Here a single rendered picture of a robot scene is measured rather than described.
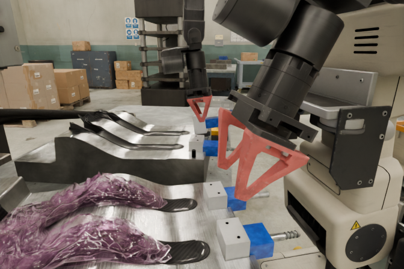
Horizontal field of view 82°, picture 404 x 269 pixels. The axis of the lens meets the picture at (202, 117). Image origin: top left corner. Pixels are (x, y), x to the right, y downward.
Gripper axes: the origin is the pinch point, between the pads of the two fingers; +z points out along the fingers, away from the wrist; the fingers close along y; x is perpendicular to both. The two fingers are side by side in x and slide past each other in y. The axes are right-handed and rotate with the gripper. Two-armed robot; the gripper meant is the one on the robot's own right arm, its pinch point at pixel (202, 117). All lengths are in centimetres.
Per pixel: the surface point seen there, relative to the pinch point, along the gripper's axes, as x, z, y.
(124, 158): -18.3, 5.6, 17.3
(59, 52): -519, -168, -644
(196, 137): -0.8, 3.5, 10.7
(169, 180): -7.9, 12.3, 16.6
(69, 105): -300, 0, -347
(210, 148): 2.7, 6.2, 12.7
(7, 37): -80, -39, -22
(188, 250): 0.3, 14.2, 38.6
